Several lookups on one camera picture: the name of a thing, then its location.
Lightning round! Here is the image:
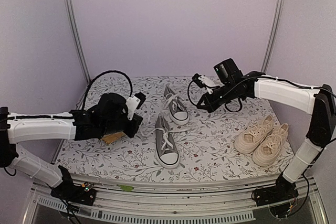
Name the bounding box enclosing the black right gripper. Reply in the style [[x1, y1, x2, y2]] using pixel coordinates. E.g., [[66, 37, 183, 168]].
[[196, 81, 236, 113]]

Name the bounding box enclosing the grey sneaker with white laces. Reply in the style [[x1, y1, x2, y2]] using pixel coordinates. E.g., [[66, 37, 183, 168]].
[[140, 114, 187, 169]]

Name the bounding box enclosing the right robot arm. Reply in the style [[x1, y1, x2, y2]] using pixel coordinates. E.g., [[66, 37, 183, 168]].
[[192, 58, 335, 201]]

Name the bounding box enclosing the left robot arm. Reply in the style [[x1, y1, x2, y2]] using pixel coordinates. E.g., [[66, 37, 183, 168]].
[[1, 92, 146, 200]]

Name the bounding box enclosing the yellow bamboo fan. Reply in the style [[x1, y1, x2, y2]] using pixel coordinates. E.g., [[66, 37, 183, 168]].
[[101, 132, 125, 145]]

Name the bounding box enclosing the floral patterned table mat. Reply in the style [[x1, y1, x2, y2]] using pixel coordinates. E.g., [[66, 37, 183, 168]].
[[56, 74, 293, 183]]

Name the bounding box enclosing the beige sneaker inner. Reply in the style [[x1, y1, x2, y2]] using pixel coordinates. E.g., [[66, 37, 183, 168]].
[[234, 115, 274, 154]]

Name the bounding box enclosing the beige sneaker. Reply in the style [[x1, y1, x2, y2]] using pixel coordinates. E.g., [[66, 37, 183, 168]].
[[252, 123, 289, 167], [234, 115, 274, 154]]

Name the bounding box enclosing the green tape piece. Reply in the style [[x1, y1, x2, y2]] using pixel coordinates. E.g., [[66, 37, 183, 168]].
[[118, 185, 134, 192]]

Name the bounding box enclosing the beige sneaker outer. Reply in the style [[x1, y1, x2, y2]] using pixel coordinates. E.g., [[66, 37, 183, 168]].
[[252, 123, 289, 167]]

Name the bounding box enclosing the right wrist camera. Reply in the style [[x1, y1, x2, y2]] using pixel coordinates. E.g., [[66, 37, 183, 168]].
[[192, 73, 219, 94]]

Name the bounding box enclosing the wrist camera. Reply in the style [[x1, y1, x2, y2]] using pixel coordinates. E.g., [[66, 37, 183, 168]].
[[126, 92, 146, 121], [192, 73, 219, 94]]

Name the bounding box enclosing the black right camera cable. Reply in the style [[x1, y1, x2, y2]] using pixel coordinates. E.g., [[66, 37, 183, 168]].
[[187, 79, 244, 113]]

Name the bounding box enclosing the black camera cable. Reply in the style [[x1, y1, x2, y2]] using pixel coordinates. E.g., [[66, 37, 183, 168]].
[[187, 79, 244, 113], [82, 70, 133, 111]]

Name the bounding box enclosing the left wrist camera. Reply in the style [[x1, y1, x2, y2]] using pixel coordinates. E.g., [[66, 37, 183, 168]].
[[126, 92, 146, 121]]

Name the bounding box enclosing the black left camera cable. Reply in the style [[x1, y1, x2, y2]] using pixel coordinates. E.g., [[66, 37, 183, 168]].
[[82, 70, 133, 111]]

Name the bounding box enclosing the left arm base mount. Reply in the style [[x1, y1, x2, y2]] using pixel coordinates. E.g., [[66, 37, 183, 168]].
[[50, 181, 97, 206]]

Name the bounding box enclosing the aluminium front rail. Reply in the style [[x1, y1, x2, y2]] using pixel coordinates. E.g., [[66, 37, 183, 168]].
[[22, 174, 329, 224]]

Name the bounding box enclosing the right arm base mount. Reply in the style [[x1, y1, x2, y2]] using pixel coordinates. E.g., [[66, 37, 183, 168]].
[[251, 177, 299, 206]]

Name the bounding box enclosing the right aluminium frame post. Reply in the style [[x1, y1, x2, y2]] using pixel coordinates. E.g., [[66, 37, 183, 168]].
[[261, 0, 285, 72]]

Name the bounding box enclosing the aluminium frame post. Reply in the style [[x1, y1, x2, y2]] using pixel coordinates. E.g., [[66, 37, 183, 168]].
[[64, 0, 90, 83], [261, 0, 285, 72]]

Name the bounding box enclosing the left aluminium frame post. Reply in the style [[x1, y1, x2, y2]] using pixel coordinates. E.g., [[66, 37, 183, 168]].
[[64, 0, 90, 83]]

